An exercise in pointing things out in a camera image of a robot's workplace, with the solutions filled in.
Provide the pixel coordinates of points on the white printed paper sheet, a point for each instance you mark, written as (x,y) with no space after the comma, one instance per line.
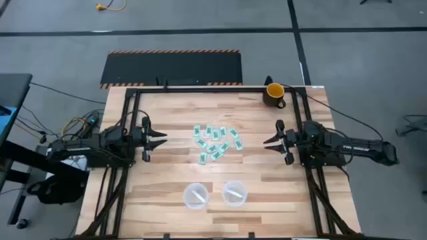
(76,163)

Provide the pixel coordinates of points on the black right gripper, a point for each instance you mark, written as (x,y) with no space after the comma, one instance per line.
(292,140)

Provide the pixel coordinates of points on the grey floor stand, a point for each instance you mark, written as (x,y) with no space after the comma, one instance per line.
(417,125)

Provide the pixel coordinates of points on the banknotes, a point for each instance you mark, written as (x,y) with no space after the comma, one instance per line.
(203,158)
(223,132)

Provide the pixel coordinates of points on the black aluminium table frame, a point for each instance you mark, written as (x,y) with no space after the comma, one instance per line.
(217,90)

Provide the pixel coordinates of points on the clear round plastic container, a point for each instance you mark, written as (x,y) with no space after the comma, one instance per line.
(230,200)
(188,200)

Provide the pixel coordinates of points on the black caster wheel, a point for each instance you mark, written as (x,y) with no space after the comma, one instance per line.
(21,224)

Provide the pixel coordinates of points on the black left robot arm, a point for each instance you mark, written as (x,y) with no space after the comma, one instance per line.
(110,138)

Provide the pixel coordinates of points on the black power strip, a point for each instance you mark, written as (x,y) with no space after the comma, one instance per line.
(89,126)

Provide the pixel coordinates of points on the black bag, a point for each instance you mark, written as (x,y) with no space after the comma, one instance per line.
(56,191)

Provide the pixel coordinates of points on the black hazard-striped floor mat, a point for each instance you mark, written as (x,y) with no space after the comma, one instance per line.
(173,68)

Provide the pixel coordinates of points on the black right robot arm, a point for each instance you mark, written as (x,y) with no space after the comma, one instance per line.
(360,146)

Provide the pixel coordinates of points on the black mug yellow inside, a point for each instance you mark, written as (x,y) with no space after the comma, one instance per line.
(272,100)

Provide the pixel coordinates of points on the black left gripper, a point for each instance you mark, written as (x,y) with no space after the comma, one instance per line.
(138,138)

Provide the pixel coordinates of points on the blue item on desk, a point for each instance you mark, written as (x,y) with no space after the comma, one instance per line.
(5,123)

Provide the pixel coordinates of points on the small black cone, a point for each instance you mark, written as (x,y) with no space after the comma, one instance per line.
(269,81)

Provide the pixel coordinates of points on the black chair base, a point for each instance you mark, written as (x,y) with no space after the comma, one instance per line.
(375,1)

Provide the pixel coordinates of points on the black desk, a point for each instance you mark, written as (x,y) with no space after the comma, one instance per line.
(13,86)

